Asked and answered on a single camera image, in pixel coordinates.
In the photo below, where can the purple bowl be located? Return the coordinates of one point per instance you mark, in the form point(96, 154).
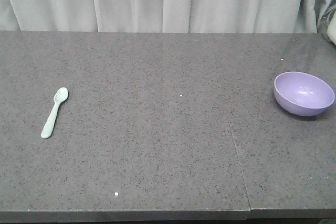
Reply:
point(302, 94)

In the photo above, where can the mint green spoon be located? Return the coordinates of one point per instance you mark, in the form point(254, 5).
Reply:
point(60, 97)

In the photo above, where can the white curtain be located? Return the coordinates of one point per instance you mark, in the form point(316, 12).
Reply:
point(168, 16)

